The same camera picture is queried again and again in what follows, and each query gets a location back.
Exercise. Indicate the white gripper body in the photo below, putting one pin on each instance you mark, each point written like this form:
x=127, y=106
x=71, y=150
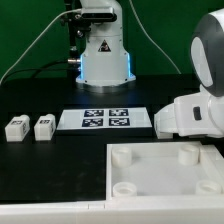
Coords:
x=191, y=115

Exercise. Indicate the white square tabletop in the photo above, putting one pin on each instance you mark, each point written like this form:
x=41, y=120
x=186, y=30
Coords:
x=163, y=169

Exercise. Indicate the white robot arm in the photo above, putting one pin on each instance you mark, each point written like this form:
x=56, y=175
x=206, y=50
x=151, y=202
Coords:
x=106, y=64

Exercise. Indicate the white L-shaped obstacle fence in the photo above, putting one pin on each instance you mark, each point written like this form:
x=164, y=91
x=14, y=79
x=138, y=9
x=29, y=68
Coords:
x=196, y=209

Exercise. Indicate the white marker sheet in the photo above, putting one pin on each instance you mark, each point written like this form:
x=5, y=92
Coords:
x=82, y=119

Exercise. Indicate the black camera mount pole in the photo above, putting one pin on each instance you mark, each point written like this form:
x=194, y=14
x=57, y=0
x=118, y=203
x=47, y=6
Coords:
x=77, y=29

